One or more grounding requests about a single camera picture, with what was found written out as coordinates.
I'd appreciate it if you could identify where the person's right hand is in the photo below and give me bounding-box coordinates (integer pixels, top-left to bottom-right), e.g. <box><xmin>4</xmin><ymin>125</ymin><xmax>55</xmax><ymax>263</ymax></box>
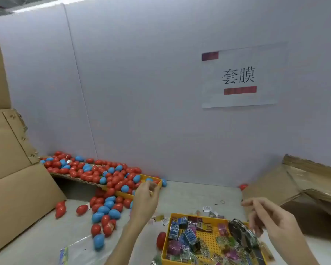
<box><xmin>241</xmin><ymin>196</ymin><xmax>306</xmax><ymax>265</ymax></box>

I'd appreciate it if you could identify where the person's left hand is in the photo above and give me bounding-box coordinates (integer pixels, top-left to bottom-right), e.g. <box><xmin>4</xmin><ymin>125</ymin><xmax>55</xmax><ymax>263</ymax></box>
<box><xmin>128</xmin><ymin>179</ymin><xmax>164</xmax><ymax>234</ymax></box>

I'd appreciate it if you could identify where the pile of plastic eggs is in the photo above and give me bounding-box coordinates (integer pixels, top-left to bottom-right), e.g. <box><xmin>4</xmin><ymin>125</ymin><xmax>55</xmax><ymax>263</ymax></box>
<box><xmin>40</xmin><ymin>151</ymin><xmax>168</xmax><ymax>251</ymax></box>

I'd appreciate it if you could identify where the yellow tray under eggs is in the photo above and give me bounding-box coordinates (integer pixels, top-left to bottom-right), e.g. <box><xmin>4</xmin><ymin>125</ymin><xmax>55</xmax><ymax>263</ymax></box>
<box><xmin>115</xmin><ymin>173</ymin><xmax>164</xmax><ymax>200</ymax></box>

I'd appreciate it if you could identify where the torn flattened cardboard box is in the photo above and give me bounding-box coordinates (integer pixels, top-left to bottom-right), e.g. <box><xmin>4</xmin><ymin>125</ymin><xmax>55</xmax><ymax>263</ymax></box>
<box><xmin>241</xmin><ymin>154</ymin><xmax>331</xmax><ymax>223</ymax></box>

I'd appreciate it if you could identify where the yellow plastic tray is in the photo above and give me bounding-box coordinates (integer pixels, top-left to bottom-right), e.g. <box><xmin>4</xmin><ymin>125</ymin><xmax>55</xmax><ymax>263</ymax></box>
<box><xmin>161</xmin><ymin>212</ymin><xmax>275</xmax><ymax>265</ymax></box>

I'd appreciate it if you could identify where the brown cardboard sheet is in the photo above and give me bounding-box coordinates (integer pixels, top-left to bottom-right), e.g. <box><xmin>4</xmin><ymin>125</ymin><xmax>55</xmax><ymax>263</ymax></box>
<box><xmin>49</xmin><ymin>172</ymin><xmax>119</xmax><ymax>194</ymax></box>

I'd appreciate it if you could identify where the clear bag with coloured label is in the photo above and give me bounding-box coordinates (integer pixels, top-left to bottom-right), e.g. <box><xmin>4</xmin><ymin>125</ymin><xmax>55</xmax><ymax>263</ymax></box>
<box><xmin>58</xmin><ymin>234</ymin><xmax>109</xmax><ymax>265</ymax></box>

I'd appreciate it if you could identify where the tall brown cardboard box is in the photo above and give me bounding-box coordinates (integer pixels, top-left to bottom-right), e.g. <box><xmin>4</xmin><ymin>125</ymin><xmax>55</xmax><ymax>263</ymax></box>
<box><xmin>0</xmin><ymin>34</ymin><xmax>67</xmax><ymax>258</ymax></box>

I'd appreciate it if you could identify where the white paper sign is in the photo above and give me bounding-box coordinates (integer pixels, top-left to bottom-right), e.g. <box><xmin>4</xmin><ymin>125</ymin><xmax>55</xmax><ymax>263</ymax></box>
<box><xmin>201</xmin><ymin>43</ymin><xmax>288</xmax><ymax>110</ymax></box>

